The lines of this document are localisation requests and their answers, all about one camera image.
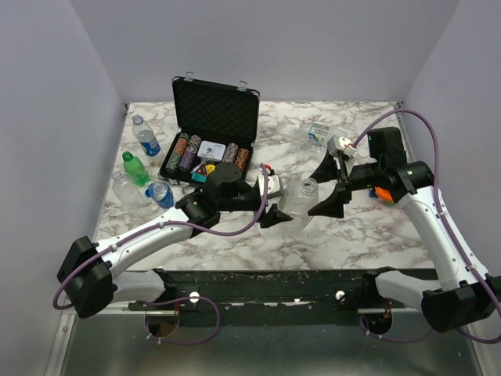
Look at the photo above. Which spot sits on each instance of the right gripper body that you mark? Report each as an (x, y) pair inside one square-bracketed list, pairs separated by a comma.
[(345, 185)]

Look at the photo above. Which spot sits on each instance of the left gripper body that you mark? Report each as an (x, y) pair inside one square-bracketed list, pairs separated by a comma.
[(243, 200)]

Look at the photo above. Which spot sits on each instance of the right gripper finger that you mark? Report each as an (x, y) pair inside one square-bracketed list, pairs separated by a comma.
[(327, 171), (333, 206)]

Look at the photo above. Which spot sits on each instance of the square clear juice bottle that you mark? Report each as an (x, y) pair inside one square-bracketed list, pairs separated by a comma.
[(298, 199)]

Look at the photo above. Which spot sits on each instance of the blue label water bottle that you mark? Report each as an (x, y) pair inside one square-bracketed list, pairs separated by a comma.
[(145, 136)]

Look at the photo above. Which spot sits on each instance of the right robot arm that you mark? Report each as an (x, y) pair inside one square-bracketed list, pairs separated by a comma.
[(464, 291)]

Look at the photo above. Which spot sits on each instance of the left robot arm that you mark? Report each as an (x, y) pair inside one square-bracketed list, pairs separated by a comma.
[(96, 274)]

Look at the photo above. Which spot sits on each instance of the clear bottle green-blue label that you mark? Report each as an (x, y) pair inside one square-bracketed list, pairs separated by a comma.
[(314, 136)]

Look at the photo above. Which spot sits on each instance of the blue crushed bottle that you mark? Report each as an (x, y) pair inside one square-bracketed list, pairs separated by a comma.
[(161, 194)]

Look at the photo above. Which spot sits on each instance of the crushed clear bottle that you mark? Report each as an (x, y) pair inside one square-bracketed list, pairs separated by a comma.
[(127, 192)]

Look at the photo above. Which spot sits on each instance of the green soda bottle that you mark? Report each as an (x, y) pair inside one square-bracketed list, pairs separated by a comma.
[(135, 169)]

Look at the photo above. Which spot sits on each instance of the yellow dealer chip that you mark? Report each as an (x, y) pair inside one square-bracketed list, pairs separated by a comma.
[(210, 168)]

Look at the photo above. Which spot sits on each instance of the black poker chip case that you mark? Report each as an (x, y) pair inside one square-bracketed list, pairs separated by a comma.
[(215, 112)]

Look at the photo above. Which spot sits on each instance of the orange ring toy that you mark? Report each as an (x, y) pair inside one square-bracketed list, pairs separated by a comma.
[(383, 194)]

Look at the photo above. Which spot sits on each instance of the black front rail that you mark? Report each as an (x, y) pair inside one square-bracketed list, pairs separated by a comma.
[(268, 298)]

